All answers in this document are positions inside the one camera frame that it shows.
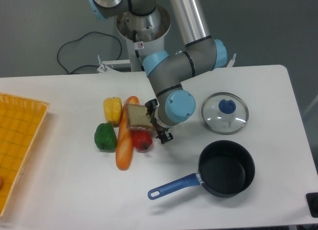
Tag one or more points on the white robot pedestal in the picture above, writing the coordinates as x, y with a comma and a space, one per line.
144, 24

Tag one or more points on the glass pot lid blue knob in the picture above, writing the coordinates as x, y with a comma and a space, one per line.
224, 113

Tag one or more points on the red bell pepper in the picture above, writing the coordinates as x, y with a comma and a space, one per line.
142, 140

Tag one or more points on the black box at table edge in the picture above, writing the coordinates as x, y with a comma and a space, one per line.
312, 201

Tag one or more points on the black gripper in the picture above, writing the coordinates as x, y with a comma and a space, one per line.
162, 129

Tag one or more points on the yellow bell pepper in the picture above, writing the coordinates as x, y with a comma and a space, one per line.
113, 110

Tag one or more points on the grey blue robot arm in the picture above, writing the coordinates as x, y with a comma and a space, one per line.
175, 104

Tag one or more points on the black saucepan blue handle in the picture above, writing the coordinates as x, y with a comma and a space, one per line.
225, 169

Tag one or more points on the green bell pepper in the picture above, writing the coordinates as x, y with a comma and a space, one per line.
105, 138

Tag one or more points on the yellow wicker basket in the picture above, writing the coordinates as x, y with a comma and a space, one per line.
20, 121

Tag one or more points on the bagged toast bread slice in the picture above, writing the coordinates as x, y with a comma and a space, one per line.
138, 118

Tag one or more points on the orange baguette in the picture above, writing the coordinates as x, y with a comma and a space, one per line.
124, 149

